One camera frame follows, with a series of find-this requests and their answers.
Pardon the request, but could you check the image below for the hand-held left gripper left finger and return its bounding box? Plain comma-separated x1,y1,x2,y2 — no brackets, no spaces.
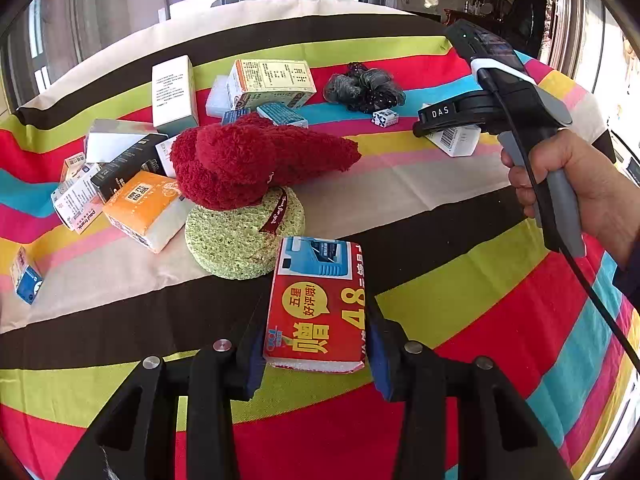
57,291,274,480

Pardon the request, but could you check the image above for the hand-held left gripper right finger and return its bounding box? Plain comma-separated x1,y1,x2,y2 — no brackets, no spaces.
366,304,576,480

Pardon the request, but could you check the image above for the white barcode box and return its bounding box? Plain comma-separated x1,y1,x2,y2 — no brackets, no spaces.
424,122,482,159

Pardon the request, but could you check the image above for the red tissue pack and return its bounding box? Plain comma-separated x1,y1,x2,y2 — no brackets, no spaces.
263,235,371,375

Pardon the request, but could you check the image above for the blue white box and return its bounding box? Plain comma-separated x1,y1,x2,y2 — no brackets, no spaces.
256,102,310,129

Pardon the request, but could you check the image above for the tall white box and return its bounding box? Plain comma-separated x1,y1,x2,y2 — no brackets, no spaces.
151,55,200,139

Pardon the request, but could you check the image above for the striped desktop cloth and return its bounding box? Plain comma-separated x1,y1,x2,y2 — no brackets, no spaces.
0,0,640,480

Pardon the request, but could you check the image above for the person's right hand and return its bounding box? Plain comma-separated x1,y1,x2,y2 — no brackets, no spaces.
501,129,640,267

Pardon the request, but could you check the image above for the black office chair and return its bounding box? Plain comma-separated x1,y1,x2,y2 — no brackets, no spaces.
509,0,549,57

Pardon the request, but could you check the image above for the wooden cabinet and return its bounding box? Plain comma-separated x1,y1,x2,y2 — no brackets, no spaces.
444,7,507,37

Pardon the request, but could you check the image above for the green round sponge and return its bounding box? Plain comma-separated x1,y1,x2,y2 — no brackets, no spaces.
184,185,306,281

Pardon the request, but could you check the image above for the orange tissue pack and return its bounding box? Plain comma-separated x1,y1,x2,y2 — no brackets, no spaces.
102,170,195,254

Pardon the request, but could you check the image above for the red fluffy cloth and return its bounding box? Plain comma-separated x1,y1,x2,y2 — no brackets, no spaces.
169,112,362,212

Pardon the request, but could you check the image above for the black box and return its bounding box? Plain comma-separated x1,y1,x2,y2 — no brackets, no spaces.
90,132,169,204

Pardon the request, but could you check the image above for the pink white medicine box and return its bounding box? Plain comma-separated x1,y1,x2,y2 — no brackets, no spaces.
51,162,106,235

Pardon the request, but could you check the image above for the small blue white carton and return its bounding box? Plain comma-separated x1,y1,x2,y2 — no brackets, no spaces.
9,245,45,306

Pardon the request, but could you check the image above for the beige text-covered box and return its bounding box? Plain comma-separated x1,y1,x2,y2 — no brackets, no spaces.
227,58,318,110

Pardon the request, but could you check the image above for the white foam packet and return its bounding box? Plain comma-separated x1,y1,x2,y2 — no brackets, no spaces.
205,74,234,116

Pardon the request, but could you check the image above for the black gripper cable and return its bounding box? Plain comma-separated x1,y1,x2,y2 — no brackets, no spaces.
476,67,640,374

